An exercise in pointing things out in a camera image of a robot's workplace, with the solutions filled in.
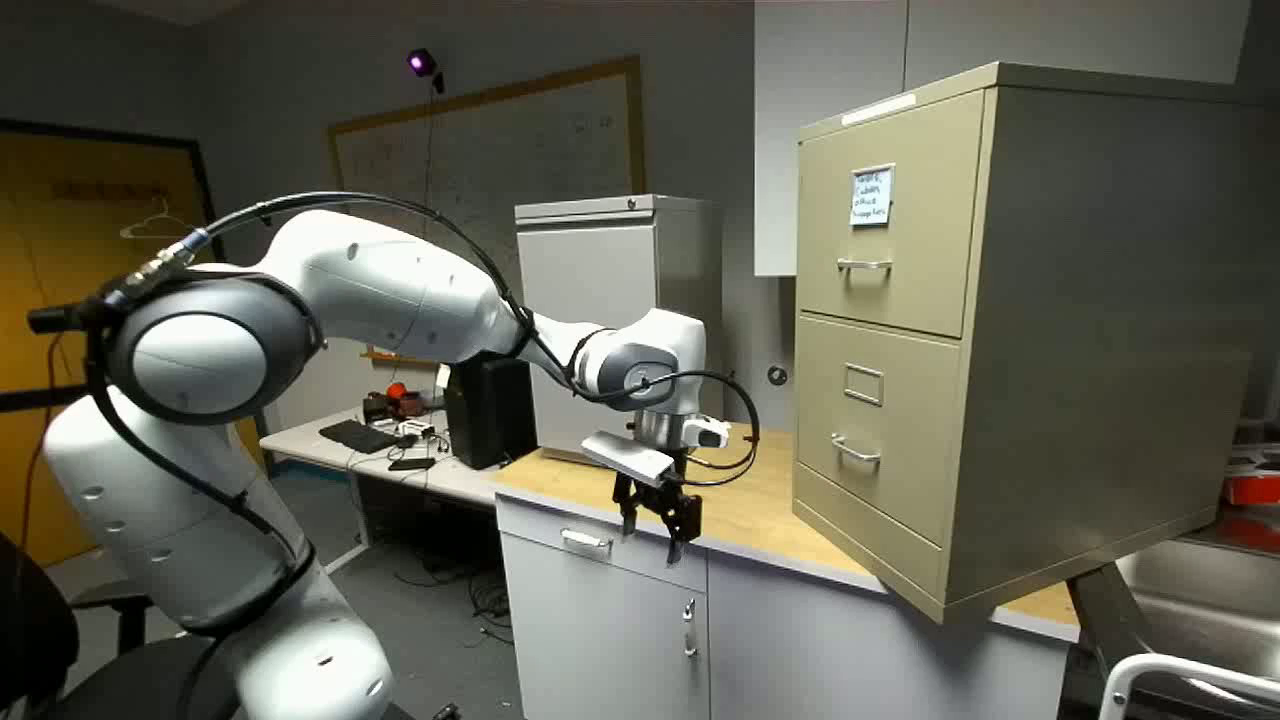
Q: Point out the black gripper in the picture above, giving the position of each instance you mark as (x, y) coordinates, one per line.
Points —
(660, 499)

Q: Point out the beige drawer with label holder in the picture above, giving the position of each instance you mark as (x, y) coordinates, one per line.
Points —
(906, 426)

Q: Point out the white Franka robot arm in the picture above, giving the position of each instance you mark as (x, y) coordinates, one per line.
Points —
(387, 285)

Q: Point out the grey two-drawer filing cabinet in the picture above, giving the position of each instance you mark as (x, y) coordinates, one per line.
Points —
(600, 261)

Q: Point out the beige drawer with paper label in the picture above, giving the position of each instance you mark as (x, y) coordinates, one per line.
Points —
(922, 202)

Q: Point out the white counter base cabinet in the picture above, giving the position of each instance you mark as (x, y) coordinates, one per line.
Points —
(600, 625)

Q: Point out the black box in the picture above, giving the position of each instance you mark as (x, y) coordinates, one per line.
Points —
(491, 414)

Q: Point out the small black remote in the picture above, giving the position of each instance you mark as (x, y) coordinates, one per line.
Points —
(412, 460)

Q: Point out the red tool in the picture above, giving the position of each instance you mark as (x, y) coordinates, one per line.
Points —
(397, 402)

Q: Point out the black keyboard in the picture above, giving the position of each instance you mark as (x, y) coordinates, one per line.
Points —
(357, 433)

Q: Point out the white desk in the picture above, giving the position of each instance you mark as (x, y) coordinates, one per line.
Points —
(306, 446)

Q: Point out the wood-framed whiteboard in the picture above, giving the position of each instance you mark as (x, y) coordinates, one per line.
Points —
(534, 145)

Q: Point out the white paper label card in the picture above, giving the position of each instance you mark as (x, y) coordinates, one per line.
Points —
(875, 195)

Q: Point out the beige metal filing cabinet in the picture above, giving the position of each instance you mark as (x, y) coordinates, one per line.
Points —
(1106, 332)

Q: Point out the metal sink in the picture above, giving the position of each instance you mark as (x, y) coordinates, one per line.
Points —
(1203, 600)

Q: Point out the white clothes hanger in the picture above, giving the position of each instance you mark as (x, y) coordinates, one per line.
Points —
(159, 226)

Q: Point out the red container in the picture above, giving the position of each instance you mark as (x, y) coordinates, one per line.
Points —
(1255, 500)

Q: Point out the black office chair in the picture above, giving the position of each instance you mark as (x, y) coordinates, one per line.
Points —
(25, 625)

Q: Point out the yellow door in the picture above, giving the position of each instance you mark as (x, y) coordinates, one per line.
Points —
(64, 214)

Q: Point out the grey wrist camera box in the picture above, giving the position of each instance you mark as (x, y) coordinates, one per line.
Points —
(634, 459)

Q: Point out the small round wall fixture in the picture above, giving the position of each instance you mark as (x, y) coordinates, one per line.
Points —
(777, 376)

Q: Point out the camera with purple light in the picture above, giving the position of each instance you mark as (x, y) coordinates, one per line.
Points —
(421, 62)

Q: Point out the white metal tube frame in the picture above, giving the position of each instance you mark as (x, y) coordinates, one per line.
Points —
(1175, 667)

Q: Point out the black stereo camera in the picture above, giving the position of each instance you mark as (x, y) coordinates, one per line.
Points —
(63, 317)

